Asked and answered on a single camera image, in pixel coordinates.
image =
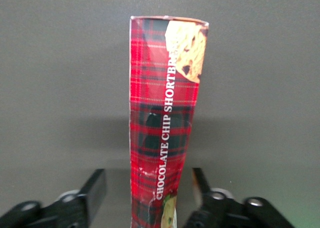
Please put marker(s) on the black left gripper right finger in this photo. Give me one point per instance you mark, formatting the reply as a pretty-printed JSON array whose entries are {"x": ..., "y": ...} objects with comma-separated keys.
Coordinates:
[{"x": 225, "y": 210}]

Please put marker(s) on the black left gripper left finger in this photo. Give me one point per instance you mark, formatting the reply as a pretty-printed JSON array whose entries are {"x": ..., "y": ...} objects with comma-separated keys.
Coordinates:
[{"x": 75, "y": 205}]

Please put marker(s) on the red tartan cookie box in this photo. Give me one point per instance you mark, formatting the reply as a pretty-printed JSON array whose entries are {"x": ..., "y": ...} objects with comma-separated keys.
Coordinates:
[{"x": 155, "y": 112}]

